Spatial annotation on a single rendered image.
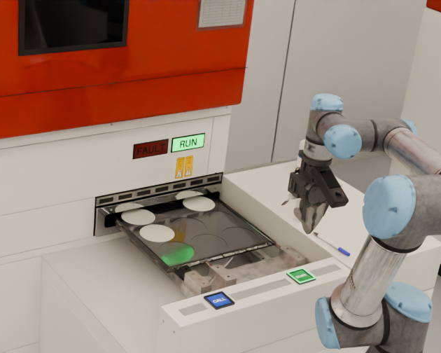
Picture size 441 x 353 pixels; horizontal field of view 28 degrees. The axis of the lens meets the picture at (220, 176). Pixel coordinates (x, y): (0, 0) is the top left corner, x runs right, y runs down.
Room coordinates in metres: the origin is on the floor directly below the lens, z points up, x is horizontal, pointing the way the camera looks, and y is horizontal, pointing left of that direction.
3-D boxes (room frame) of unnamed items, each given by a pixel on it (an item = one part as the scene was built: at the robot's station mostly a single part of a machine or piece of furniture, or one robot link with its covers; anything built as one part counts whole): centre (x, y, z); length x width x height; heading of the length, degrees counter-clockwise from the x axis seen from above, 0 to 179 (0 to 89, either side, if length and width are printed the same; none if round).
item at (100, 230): (2.37, 0.17, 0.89); 0.44 x 0.02 x 0.10; 128
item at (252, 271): (2.07, -0.10, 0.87); 0.36 x 0.08 x 0.03; 128
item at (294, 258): (2.17, -0.23, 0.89); 0.08 x 0.03 x 0.03; 38
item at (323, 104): (1.97, -0.23, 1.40); 0.09 x 0.08 x 0.11; 16
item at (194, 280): (1.97, 0.03, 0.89); 0.08 x 0.03 x 0.03; 38
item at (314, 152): (1.97, -0.23, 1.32); 0.08 x 0.08 x 0.05
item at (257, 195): (2.37, -0.33, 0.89); 0.62 x 0.35 x 0.14; 38
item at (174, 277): (2.09, 0.09, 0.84); 0.50 x 0.02 x 0.03; 38
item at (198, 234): (2.27, 0.08, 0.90); 0.34 x 0.34 x 0.01; 38
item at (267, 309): (1.88, -0.14, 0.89); 0.55 x 0.09 x 0.14; 128
